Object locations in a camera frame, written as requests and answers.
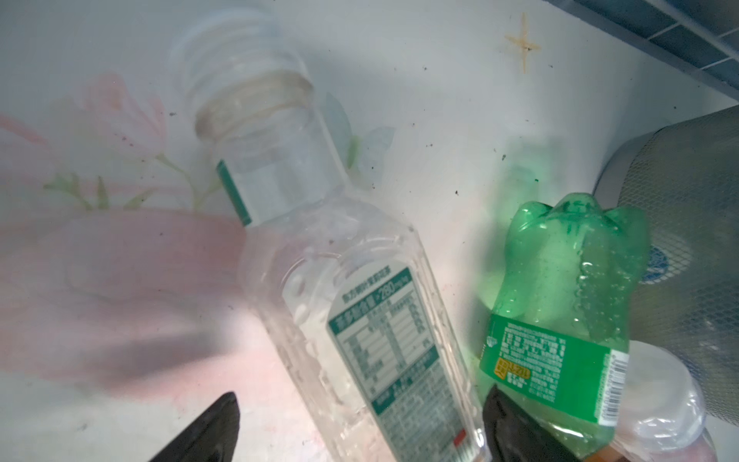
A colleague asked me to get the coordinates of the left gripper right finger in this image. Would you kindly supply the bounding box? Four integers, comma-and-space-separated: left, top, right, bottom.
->
482, 385, 578, 462

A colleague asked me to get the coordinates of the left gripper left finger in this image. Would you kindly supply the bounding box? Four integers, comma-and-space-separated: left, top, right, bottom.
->
150, 392, 240, 462

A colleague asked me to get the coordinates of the green Sprite bottle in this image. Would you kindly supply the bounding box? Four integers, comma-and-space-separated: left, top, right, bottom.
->
477, 192, 650, 458

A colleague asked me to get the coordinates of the clear square white-label bottle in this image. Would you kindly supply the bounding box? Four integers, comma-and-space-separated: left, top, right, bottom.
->
171, 9, 491, 461

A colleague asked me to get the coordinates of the grey mesh waste bin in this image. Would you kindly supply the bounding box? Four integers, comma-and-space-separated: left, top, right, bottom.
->
594, 107, 738, 425

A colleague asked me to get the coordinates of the pink label red cap bottle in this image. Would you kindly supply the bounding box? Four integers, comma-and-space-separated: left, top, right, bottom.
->
592, 341, 718, 461

